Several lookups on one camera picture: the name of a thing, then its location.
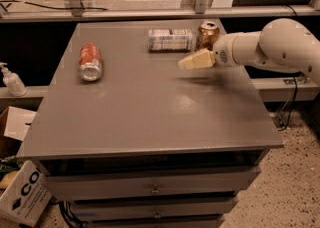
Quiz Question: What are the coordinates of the black cable on floor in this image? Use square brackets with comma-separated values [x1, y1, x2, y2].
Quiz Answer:
[0, 0, 109, 12]

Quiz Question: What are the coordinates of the orange soda can lying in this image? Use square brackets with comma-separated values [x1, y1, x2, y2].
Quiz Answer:
[78, 44, 103, 81]

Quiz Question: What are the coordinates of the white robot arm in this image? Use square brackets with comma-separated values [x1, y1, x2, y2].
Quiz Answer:
[178, 18, 320, 85]

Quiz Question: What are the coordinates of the white blue can lying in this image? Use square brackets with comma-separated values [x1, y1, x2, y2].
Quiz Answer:
[148, 29, 193, 51]

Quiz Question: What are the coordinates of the white pump bottle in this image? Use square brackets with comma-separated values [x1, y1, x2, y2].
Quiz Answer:
[0, 62, 27, 97]

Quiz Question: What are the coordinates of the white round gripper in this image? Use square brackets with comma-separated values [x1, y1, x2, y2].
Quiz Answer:
[178, 33, 239, 70]

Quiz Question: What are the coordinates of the black cable by arm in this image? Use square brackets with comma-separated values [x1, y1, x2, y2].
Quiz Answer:
[277, 5, 299, 132]

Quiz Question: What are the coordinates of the grey drawer cabinet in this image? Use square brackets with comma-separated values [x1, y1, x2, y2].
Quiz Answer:
[19, 21, 282, 228]

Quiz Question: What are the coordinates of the gold soda can upright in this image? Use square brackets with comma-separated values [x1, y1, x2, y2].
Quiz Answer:
[196, 21, 220, 50]

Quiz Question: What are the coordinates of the brown open cardboard box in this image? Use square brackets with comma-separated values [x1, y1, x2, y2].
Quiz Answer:
[0, 106, 36, 158]

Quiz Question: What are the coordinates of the white printed cardboard box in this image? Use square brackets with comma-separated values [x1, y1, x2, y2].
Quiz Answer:
[0, 160, 52, 227]

